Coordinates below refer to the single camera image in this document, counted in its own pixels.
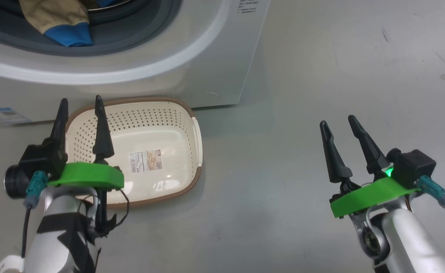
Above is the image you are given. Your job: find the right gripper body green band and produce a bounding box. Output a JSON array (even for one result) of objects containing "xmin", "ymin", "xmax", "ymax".
[{"xmin": 329, "ymin": 166, "xmax": 422, "ymax": 219}]

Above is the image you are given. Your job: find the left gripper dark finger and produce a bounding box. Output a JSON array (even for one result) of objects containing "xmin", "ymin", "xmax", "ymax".
[
  {"xmin": 92, "ymin": 94, "xmax": 115, "ymax": 165},
  {"xmin": 50, "ymin": 97, "xmax": 69, "ymax": 144}
]

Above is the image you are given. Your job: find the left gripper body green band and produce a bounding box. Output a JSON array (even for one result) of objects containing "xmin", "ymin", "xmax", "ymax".
[{"xmin": 47, "ymin": 162, "xmax": 125, "ymax": 190}]

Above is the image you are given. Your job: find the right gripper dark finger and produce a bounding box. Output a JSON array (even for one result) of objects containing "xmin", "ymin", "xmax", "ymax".
[
  {"xmin": 348, "ymin": 115, "xmax": 391, "ymax": 175},
  {"xmin": 319, "ymin": 120, "xmax": 354, "ymax": 184}
]

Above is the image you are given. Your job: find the cream laundry basket brown rim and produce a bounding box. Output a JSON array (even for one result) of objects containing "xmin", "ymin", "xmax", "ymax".
[{"xmin": 64, "ymin": 96, "xmax": 203, "ymax": 209}]

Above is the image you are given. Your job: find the white front-load washing machine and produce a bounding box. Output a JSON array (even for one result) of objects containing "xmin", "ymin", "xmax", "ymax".
[{"xmin": 0, "ymin": 0, "xmax": 272, "ymax": 126}]

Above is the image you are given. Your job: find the white product label sticker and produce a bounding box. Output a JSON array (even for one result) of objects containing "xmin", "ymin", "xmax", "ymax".
[{"xmin": 130, "ymin": 149, "xmax": 163, "ymax": 174}]

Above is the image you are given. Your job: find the blue energy label sticker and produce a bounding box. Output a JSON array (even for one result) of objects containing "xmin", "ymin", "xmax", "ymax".
[{"xmin": 0, "ymin": 107, "xmax": 31, "ymax": 126}]

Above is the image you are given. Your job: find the left gripper thin black cable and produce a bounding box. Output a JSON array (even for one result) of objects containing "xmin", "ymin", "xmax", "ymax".
[{"xmin": 104, "ymin": 188, "xmax": 130, "ymax": 229}]

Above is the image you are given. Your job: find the left camera teal connector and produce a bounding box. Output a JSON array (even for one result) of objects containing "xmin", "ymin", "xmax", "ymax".
[{"xmin": 24, "ymin": 170, "xmax": 49, "ymax": 209}]

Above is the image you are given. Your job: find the camera teal connector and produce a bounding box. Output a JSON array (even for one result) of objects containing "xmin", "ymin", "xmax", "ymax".
[
  {"xmin": 24, "ymin": 170, "xmax": 49, "ymax": 209},
  {"xmin": 416, "ymin": 175, "xmax": 445, "ymax": 209}
]

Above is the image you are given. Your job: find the right camera teal connector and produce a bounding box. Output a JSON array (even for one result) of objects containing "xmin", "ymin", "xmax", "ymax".
[{"xmin": 416, "ymin": 175, "xmax": 445, "ymax": 209}]

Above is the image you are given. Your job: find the left camera black cable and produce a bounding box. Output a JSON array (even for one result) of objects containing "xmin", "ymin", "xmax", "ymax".
[{"xmin": 20, "ymin": 205, "xmax": 32, "ymax": 259}]

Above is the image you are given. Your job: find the left cable white tag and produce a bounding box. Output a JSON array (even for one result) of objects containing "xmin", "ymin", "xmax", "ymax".
[{"xmin": 0, "ymin": 254, "xmax": 24, "ymax": 273}]

